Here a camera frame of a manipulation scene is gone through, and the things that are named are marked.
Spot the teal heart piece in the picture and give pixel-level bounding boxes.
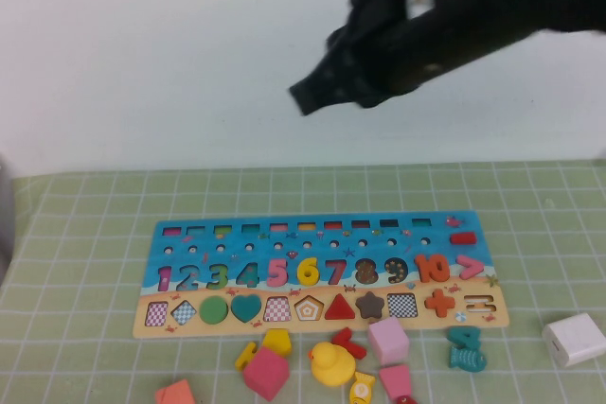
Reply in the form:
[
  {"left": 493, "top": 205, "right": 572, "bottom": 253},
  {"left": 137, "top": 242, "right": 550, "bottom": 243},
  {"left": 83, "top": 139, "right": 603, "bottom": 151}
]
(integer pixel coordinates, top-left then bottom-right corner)
[{"left": 230, "top": 293, "right": 263, "bottom": 324}]

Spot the green circle piece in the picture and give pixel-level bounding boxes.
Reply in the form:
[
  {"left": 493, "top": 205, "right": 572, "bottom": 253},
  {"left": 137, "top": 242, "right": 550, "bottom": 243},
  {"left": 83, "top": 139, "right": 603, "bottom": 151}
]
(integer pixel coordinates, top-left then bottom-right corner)
[{"left": 198, "top": 295, "right": 229, "bottom": 325}]

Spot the blue number shape puzzle board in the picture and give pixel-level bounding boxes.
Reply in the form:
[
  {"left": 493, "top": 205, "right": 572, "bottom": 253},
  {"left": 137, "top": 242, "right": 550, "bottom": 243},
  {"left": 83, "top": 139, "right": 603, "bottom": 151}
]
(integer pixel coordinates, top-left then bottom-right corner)
[{"left": 132, "top": 209, "right": 510, "bottom": 340}]

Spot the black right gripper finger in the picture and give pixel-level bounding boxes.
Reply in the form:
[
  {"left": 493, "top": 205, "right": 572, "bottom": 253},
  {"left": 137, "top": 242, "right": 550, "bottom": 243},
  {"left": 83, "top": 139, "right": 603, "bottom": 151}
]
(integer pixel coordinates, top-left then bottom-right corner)
[
  {"left": 326, "top": 20, "right": 381, "bottom": 70},
  {"left": 288, "top": 58, "right": 381, "bottom": 116}
]

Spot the pink number five piece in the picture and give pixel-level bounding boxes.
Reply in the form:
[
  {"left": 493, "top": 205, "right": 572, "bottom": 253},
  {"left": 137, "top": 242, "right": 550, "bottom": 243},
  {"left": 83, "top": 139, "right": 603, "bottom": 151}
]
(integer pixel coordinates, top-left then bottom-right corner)
[{"left": 266, "top": 259, "right": 290, "bottom": 288}]

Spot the orange plus sign piece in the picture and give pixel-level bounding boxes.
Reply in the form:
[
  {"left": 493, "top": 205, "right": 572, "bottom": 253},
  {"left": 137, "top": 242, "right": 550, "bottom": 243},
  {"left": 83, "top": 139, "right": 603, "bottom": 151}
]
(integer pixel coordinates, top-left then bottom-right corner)
[{"left": 424, "top": 289, "right": 456, "bottom": 318}]

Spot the crimson diamond block piece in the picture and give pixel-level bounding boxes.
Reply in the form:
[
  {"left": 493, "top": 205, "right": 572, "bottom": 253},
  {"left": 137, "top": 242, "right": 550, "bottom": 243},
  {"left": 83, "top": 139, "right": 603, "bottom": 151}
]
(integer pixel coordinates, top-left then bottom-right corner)
[{"left": 242, "top": 345, "right": 291, "bottom": 402}]

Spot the teal number four piece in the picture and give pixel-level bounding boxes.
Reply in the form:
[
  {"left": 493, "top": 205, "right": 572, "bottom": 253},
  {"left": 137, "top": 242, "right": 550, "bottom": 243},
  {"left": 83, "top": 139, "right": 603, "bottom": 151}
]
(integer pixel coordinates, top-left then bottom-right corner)
[{"left": 445, "top": 325, "right": 483, "bottom": 352}]

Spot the yellow pentagon piece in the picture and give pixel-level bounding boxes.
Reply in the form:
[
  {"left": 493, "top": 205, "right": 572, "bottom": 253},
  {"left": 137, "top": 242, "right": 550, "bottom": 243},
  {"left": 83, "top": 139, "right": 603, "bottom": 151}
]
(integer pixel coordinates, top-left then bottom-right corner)
[{"left": 262, "top": 327, "right": 292, "bottom": 358}]

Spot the red number piece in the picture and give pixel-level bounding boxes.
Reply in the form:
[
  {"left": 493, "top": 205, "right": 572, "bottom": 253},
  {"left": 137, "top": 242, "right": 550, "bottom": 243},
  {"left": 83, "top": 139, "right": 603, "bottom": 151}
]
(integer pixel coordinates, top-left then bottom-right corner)
[{"left": 330, "top": 326, "right": 368, "bottom": 360}]

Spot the green number three piece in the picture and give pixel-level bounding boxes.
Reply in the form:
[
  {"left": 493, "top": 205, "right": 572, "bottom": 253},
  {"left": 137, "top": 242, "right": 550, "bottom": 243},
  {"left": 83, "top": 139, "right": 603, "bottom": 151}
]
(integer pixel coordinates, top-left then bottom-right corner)
[{"left": 206, "top": 264, "right": 229, "bottom": 290}]

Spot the yellow rubber duck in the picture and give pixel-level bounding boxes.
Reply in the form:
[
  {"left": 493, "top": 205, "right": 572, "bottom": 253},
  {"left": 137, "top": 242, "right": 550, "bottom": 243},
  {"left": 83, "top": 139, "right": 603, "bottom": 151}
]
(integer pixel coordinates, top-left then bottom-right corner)
[{"left": 308, "top": 342, "right": 356, "bottom": 388}]

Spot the orange number ten piece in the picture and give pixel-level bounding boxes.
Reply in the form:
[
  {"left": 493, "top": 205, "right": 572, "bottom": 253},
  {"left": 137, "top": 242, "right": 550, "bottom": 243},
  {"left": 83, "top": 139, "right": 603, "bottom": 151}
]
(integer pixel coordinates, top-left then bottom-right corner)
[{"left": 414, "top": 254, "right": 451, "bottom": 284}]

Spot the light pink square block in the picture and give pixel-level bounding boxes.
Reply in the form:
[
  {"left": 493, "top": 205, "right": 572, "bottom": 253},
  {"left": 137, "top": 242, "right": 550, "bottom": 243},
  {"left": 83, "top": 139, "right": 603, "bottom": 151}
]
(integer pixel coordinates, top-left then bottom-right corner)
[{"left": 367, "top": 316, "right": 410, "bottom": 366}]

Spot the white usb charger plug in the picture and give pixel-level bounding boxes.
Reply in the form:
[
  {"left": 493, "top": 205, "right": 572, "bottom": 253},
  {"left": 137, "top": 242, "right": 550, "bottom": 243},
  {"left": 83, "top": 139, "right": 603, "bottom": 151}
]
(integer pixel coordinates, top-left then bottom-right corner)
[{"left": 542, "top": 312, "right": 606, "bottom": 368}]

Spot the pink greater-than sign piece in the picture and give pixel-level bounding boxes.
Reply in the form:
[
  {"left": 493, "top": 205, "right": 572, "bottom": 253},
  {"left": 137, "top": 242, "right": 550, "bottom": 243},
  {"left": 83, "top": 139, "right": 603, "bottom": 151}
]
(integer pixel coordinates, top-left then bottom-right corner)
[{"left": 455, "top": 255, "right": 485, "bottom": 281}]

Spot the brown star piece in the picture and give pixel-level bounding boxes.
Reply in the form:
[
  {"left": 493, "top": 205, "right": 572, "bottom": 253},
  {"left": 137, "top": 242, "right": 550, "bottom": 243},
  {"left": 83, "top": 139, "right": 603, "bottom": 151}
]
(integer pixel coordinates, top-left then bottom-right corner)
[{"left": 354, "top": 290, "right": 385, "bottom": 320}]

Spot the yellow fish piece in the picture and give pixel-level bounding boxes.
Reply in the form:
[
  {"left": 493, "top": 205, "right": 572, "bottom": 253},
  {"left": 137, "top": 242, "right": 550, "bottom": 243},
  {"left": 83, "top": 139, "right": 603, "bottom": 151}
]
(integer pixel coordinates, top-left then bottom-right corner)
[{"left": 348, "top": 372, "right": 376, "bottom": 404}]

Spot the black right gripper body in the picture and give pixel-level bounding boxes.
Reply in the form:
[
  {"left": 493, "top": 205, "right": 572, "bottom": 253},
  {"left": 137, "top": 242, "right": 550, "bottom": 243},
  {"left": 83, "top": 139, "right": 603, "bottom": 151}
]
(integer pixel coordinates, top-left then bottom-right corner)
[{"left": 348, "top": 0, "right": 455, "bottom": 110}]

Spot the pink trapezoid piece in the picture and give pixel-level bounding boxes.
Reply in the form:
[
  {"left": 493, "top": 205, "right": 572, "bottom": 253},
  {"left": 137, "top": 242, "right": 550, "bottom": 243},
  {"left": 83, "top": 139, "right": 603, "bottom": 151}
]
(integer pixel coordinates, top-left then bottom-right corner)
[{"left": 378, "top": 364, "right": 412, "bottom": 401}]

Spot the teal fish piece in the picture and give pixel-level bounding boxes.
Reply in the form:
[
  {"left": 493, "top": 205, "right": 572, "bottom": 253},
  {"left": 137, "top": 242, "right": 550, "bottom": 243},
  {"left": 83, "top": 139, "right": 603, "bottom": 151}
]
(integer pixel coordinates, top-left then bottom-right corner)
[{"left": 448, "top": 345, "right": 488, "bottom": 374}]

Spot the red triangle piece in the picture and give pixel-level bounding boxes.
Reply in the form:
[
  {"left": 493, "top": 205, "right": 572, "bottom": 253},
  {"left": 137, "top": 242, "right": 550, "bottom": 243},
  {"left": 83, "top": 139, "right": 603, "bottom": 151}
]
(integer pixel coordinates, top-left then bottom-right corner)
[{"left": 324, "top": 293, "right": 356, "bottom": 321}]

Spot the orange square block piece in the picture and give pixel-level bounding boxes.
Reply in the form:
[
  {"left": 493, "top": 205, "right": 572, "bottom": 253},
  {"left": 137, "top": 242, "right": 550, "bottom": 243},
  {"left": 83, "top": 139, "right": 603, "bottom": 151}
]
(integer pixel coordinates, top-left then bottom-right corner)
[{"left": 154, "top": 378, "right": 196, "bottom": 404}]

